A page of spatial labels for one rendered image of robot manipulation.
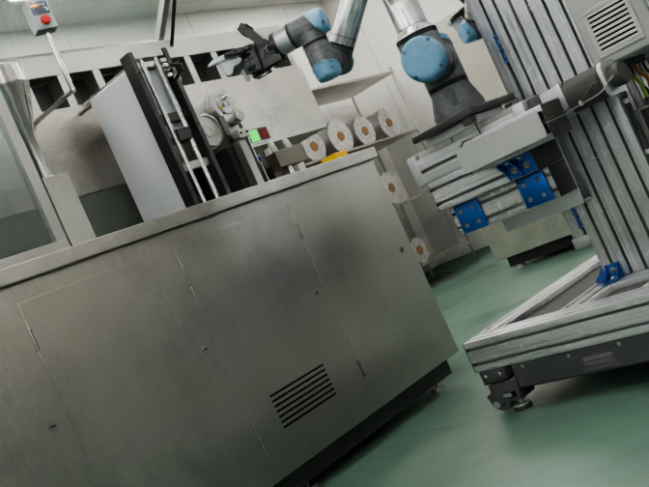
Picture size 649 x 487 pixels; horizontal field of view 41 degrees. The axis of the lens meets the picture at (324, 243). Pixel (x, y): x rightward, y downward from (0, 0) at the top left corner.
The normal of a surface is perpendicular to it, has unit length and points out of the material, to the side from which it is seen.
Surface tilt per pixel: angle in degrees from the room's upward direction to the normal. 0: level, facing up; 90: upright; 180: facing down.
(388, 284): 90
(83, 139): 90
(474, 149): 90
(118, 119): 90
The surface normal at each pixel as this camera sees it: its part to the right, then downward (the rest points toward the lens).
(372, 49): -0.61, 0.27
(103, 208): 0.68, -0.31
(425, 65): -0.28, 0.26
